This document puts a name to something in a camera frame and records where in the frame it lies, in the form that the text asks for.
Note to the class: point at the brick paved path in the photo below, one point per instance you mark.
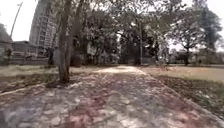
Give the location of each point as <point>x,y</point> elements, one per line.
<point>110,100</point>

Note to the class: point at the row of trees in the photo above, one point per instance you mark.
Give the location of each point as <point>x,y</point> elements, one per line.
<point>150,33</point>

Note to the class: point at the forked-trunk tree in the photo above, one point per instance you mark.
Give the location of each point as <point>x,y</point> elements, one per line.
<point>65,43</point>

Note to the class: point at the tall pale tower building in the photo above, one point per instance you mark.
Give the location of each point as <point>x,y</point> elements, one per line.
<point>42,28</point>

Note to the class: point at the dry grass ground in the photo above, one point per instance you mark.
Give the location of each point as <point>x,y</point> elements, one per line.
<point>26,75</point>

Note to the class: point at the dirt ground with leaves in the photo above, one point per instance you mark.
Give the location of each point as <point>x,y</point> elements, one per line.
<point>196,85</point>

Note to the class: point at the low building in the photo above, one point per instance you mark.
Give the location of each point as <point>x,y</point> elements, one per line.
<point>20,50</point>

